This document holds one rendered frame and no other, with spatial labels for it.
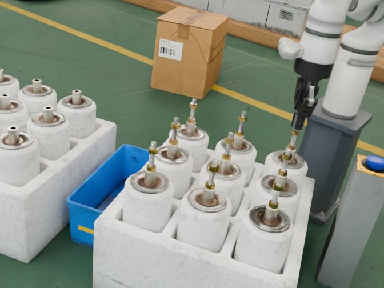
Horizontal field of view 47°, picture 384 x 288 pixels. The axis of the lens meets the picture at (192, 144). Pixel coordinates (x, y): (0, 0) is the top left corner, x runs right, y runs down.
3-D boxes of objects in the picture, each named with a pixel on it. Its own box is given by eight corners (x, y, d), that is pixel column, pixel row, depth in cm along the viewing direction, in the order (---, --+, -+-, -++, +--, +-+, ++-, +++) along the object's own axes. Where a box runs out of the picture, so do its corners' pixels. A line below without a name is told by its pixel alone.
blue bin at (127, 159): (121, 178, 129) (123, 142, 123) (156, 188, 126) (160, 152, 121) (64, 240, 103) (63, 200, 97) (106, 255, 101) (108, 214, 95)
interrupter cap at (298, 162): (298, 154, 103) (299, 151, 103) (308, 171, 97) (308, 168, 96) (267, 151, 102) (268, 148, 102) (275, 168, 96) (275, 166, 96)
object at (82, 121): (71, 150, 126) (71, 91, 117) (101, 159, 123) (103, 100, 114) (51, 165, 117) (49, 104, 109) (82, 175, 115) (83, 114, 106)
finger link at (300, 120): (299, 106, 92) (294, 127, 94) (301, 111, 89) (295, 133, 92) (306, 107, 92) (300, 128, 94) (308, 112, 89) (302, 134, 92)
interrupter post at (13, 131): (13, 138, 93) (12, 124, 92) (23, 141, 93) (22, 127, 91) (5, 143, 91) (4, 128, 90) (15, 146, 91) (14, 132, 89)
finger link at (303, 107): (305, 95, 86) (297, 109, 91) (304, 103, 85) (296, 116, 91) (319, 97, 86) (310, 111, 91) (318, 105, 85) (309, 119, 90)
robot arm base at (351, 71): (328, 102, 121) (347, 41, 112) (360, 113, 116) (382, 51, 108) (315, 111, 114) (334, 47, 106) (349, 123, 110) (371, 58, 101)
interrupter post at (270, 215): (261, 215, 81) (265, 201, 79) (274, 216, 81) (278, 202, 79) (263, 224, 79) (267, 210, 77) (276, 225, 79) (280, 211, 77)
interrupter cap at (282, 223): (246, 206, 83) (246, 203, 82) (284, 209, 83) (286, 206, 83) (251, 232, 76) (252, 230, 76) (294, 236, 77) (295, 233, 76)
